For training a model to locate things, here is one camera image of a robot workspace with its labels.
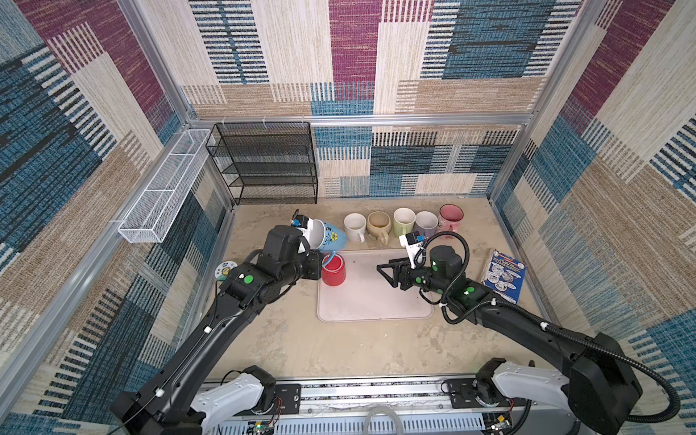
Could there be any red mug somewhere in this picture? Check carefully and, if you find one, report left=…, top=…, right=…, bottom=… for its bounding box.
left=322, top=254, right=346, bottom=286

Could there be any blue polka dot mug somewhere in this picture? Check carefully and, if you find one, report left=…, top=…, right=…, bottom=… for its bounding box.
left=307, top=219, right=347, bottom=265

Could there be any beige ceramic teapot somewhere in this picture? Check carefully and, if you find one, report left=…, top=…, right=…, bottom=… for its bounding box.
left=366, top=211, right=392, bottom=245

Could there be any green mug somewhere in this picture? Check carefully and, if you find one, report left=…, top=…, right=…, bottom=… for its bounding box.
left=393, top=208, right=416, bottom=237

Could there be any purple mug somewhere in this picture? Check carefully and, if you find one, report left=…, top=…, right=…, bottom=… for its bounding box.
left=414, top=210, right=440, bottom=239

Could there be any white mug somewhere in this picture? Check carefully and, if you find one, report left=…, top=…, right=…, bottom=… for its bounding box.
left=344, top=213, right=367, bottom=244

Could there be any pink patterned mug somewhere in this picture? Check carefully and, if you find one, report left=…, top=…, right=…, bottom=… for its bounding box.
left=439, top=204, right=464, bottom=233

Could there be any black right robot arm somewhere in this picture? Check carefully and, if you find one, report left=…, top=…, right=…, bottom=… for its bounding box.
left=376, top=246, right=643, bottom=434

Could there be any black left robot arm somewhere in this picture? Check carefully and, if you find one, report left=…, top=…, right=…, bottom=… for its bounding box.
left=111, top=225, right=324, bottom=434

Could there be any white plastic tray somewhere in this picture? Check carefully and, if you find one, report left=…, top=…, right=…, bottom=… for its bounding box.
left=317, top=249, right=433, bottom=324

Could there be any small labelled jar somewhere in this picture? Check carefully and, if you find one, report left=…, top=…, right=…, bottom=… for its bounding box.
left=215, top=261, right=237, bottom=282

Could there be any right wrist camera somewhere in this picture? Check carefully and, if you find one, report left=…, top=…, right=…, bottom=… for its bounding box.
left=399, top=231, right=426, bottom=269

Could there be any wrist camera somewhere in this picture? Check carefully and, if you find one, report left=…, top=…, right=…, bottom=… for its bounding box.
left=291, top=210, right=311, bottom=253
left=399, top=231, right=426, bottom=269

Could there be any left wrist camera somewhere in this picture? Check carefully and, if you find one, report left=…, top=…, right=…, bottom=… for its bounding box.
left=291, top=210, right=311, bottom=253

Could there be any black wire mesh shelf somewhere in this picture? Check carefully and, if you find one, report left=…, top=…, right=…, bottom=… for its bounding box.
left=208, top=121, right=318, bottom=206

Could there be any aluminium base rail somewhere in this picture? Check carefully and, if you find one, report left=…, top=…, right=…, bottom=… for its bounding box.
left=206, top=374, right=590, bottom=434

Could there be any white wire mesh basket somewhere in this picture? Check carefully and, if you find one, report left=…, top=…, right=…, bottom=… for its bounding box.
left=118, top=129, right=212, bottom=244

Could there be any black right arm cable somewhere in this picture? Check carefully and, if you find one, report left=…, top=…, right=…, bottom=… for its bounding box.
left=418, top=231, right=682, bottom=425

